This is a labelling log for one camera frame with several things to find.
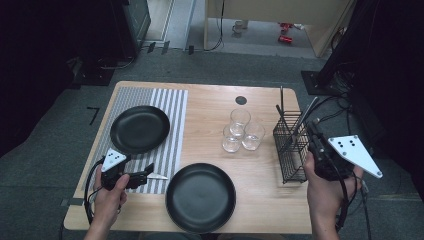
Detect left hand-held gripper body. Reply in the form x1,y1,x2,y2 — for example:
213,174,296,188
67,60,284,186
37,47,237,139
100,148,135,192

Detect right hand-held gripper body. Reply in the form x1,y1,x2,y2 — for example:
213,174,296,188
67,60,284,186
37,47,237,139
309,134,384,183

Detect black wire cutlery basket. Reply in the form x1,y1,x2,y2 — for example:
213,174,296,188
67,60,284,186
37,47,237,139
272,110,315,185

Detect black round plate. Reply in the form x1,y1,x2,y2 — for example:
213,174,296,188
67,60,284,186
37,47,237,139
109,105,171,155
165,162,237,234

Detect clear drinking glass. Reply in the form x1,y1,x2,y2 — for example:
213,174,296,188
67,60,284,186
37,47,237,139
222,124,242,154
241,122,266,152
229,108,252,138

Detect person's right hand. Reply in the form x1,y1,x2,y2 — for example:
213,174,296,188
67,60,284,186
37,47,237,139
303,151,364,228

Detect person's left hand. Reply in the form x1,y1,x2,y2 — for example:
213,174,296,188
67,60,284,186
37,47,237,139
91,164,131,231

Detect grey tape strip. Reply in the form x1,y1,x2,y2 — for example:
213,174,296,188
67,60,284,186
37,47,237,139
60,197,85,207

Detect black floor tape marker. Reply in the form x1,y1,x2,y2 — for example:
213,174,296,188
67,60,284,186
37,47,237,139
86,106,101,127

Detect grey striped placemat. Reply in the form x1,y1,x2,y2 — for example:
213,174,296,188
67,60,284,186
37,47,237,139
81,86,189,195

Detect black flat floor base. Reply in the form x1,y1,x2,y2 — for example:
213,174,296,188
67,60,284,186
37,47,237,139
71,58,116,88

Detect red object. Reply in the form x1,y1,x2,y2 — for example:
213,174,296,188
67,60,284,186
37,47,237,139
279,22,295,35

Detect white cup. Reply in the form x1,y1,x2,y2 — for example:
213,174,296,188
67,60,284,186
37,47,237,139
231,19,250,35

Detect dark cabinet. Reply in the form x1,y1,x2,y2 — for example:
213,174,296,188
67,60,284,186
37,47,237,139
109,0,152,60

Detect silver utensil handle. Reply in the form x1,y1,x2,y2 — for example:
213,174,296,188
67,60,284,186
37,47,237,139
289,96,320,145

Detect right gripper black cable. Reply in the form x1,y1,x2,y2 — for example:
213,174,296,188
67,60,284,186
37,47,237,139
333,159,372,234

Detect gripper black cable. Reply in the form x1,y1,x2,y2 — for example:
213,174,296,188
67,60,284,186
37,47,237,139
83,156,108,226
333,159,372,234

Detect black floor cables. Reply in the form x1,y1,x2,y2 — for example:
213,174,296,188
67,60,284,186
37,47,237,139
306,93,378,240

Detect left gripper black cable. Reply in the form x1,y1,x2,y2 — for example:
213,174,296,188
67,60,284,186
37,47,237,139
83,156,108,226

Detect black stand base plate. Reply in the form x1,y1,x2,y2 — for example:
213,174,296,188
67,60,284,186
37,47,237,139
300,69,338,97

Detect hanging black cable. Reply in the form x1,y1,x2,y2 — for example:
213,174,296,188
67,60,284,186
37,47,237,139
203,0,226,53

